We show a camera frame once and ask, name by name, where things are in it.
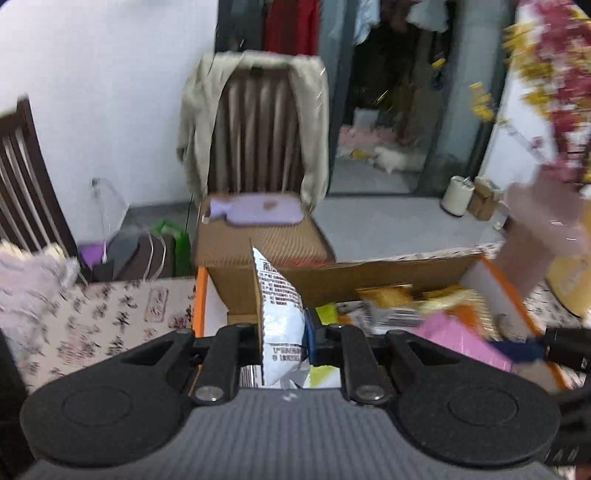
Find pink floor mat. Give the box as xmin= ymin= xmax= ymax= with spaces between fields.
xmin=339 ymin=126 xmax=398 ymax=148

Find white and yellow snack packet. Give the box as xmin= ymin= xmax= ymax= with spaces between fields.
xmin=355 ymin=284 xmax=416 ymax=335

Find pink snack packet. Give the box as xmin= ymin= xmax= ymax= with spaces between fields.
xmin=411 ymin=311 xmax=515 ymax=372

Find dark wooden chair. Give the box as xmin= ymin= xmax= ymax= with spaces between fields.
xmin=0 ymin=96 xmax=78 ymax=257

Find plain brown cardboard box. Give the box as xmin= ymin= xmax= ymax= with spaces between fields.
xmin=193 ymin=194 xmax=337 ymax=280

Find orange-edged cardboard box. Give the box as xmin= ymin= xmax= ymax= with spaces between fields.
xmin=191 ymin=253 xmax=571 ymax=398

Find green snack packet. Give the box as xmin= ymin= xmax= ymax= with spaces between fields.
xmin=307 ymin=302 xmax=343 ymax=389

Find wall charger with cable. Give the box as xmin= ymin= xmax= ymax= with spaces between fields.
xmin=90 ymin=178 xmax=130 ymax=227

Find red hanging garment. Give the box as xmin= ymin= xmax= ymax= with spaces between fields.
xmin=263 ymin=0 xmax=321 ymax=58

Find purple cloth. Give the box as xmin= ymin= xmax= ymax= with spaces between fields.
xmin=78 ymin=242 xmax=109 ymax=268

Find pink and yellow artificial flowers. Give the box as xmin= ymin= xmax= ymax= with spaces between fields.
xmin=468 ymin=0 xmax=591 ymax=185

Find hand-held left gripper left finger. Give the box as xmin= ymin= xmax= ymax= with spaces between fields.
xmin=99 ymin=323 xmax=265 ymax=407

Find light blue hanging garment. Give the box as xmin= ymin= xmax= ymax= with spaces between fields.
xmin=353 ymin=0 xmax=382 ymax=44

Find grey-green hanging garment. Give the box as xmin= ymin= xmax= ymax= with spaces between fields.
xmin=406 ymin=0 xmax=451 ymax=33

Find small brown cardboard box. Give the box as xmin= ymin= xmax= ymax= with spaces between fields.
xmin=468 ymin=178 xmax=504 ymax=222

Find pink vase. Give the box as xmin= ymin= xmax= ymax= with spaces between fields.
xmin=501 ymin=175 xmax=591 ymax=315

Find brown slatted wooden chair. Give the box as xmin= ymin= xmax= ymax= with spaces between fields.
xmin=210 ymin=65 xmax=308 ymax=195

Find white snack packet black print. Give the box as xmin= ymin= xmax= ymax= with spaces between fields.
xmin=250 ymin=246 xmax=306 ymax=387

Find pink patterned cushion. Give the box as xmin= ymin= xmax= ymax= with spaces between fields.
xmin=0 ymin=240 xmax=81 ymax=333

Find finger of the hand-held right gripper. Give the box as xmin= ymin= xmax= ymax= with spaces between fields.
xmin=489 ymin=325 xmax=591 ymax=370

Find small white bin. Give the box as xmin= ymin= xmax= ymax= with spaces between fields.
xmin=441 ymin=174 xmax=476 ymax=217

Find beige jacket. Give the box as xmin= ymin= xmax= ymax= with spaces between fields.
xmin=176 ymin=50 xmax=331 ymax=215

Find green bag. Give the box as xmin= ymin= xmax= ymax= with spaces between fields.
xmin=150 ymin=220 xmax=192 ymax=278

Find white fluffy pet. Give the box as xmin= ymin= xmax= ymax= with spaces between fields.
xmin=372 ymin=147 xmax=428 ymax=175

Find grey round device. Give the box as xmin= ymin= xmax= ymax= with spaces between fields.
xmin=108 ymin=228 xmax=153 ymax=278

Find yellow box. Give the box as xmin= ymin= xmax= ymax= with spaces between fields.
xmin=545 ymin=251 xmax=591 ymax=319

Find glass sliding door frame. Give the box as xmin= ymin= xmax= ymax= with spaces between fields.
xmin=215 ymin=0 xmax=513 ymax=199

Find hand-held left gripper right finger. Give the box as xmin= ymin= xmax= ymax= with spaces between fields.
xmin=302 ymin=308 xmax=481 ymax=407

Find purple hot water bottle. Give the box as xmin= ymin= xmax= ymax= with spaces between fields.
xmin=201 ymin=193 xmax=305 ymax=228

